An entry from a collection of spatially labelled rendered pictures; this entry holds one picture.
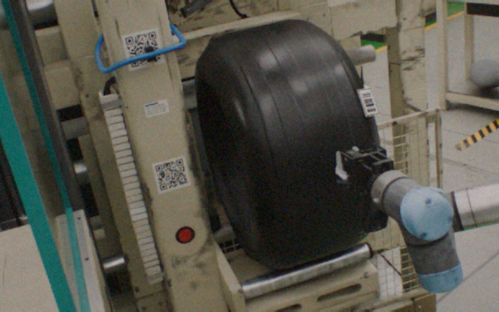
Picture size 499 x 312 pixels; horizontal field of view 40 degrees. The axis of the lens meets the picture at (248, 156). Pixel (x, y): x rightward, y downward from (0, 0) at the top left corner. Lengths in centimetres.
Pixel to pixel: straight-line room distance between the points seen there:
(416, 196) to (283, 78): 45
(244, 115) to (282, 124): 8
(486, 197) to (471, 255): 204
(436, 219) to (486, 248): 225
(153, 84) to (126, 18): 15
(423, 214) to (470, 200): 19
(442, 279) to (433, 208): 14
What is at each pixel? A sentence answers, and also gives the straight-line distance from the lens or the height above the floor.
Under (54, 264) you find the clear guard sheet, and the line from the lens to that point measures 78.
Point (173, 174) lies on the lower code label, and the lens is 152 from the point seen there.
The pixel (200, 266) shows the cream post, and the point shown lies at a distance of 165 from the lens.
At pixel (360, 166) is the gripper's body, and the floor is 130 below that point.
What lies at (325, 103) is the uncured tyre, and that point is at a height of 135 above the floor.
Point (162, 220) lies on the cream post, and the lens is 157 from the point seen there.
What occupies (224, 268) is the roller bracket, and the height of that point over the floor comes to 95.
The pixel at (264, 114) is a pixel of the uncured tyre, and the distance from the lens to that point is 138.
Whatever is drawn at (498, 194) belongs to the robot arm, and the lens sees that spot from 126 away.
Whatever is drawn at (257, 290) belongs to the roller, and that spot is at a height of 91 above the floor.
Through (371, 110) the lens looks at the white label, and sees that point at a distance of 145.
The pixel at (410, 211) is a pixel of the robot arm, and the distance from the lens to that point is 109.
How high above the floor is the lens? 187
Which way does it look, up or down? 25 degrees down
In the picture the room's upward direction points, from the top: 10 degrees counter-clockwise
